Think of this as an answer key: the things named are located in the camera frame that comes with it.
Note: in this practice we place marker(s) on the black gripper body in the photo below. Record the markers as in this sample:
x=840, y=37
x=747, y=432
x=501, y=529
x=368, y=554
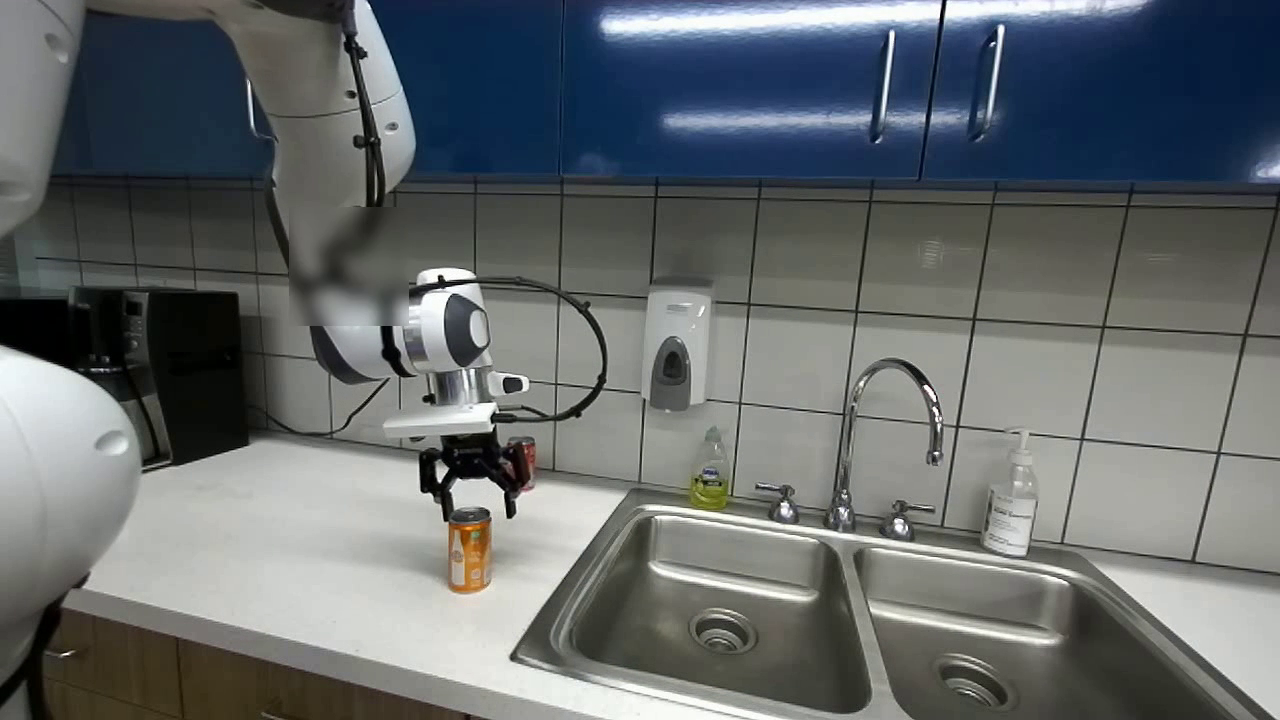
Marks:
x=469, y=450

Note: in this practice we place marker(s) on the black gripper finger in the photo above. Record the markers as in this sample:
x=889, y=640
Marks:
x=512, y=475
x=439, y=476

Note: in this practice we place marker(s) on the black countertop appliance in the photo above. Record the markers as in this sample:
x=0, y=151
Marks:
x=41, y=327

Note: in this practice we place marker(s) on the black coffee machine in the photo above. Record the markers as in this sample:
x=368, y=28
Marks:
x=193, y=375

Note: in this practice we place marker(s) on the chrome gooseneck faucet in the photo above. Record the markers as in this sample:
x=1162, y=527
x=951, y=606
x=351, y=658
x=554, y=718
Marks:
x=846, y=465

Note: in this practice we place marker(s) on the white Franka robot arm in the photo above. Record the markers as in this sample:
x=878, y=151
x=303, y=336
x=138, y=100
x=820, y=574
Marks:
x=335, y=132

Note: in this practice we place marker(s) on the wooden base cabinet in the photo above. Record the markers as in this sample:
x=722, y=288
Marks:
x=203, y=680

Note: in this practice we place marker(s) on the green dish soap bottle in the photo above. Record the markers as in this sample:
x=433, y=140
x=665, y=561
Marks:
x=709, y=487

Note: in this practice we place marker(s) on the orange soda can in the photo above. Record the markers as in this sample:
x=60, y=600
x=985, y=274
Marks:
x=469, y=554

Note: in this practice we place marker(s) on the silver coffee carafe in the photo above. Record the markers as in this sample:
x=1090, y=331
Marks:
x=146, y=432

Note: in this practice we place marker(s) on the stainless steel double sink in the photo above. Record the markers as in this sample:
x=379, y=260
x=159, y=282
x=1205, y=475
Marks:
x=773, y=587

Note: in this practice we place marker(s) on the clear pump soap bottle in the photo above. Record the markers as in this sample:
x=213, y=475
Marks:
x=1010, y=513

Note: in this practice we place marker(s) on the white wall soap dispenser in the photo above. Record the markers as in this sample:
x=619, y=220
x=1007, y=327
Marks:
x=679, y=346

